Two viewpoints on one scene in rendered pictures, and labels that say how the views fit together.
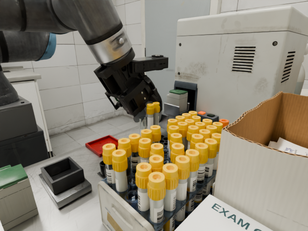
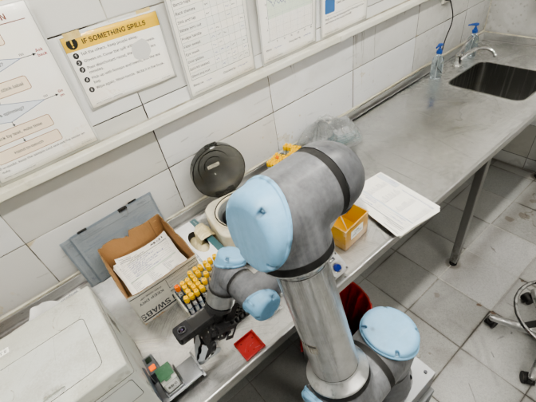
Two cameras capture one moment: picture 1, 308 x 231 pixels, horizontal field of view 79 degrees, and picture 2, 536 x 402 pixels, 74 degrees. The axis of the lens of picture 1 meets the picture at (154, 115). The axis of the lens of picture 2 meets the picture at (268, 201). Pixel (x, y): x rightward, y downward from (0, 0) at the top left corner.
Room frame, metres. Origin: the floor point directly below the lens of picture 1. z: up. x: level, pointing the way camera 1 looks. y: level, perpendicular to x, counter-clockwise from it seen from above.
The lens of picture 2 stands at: (0.87, 0.37, 1.86)
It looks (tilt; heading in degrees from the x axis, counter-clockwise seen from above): 41 degrees down; 193
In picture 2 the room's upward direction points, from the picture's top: 11 degrees counter-clockwise
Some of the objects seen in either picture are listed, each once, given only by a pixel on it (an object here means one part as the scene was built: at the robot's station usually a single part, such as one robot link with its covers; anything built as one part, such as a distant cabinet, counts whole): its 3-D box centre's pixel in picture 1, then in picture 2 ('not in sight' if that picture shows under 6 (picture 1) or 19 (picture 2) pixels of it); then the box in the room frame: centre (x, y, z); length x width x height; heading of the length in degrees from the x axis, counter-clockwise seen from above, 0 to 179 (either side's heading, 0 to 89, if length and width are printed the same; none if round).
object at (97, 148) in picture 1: (105, 145); (249, 344); (0.40, 0.12, 0.88); 0.07 x 0.07 x 0.01; 45
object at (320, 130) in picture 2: not in sight; (315, 139); (-0.55, 0.31, 0.97); 0.26 x 0.17 x 0.19; 149
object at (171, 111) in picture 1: (180, 109); (164, 388); (0.54, -0.08, 0.92); 0.21 x 0.07 x 0.05; 135
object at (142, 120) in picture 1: (143, 142); not in sight; (0.32, 0.02, 0.93); 0.01 x 0.01 x 0.10
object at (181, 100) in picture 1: (177, 102); (168, 378); (0.52, -0.07, 0.95); 0.05 x 0.04 x 0.06; 45
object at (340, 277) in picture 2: not in sight; (327, 264); (0.13, 0.35, 0.92); 0.13 x 0.07 x 0.08; 45
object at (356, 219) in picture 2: not in sight; (341, 223); (-0.04, 0.41, 0.93); 0.13 x 0.13 x 0.10; 50
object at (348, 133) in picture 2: not in sight; (340, 129); (-0.66, 0.44, 0.94); 0.20 x 0.17 x 0.14; 118
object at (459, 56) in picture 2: not in sight; (479, 53); (-1.40, 1.28, 0.94); 0.24 x 0.17 x 0.14; 45
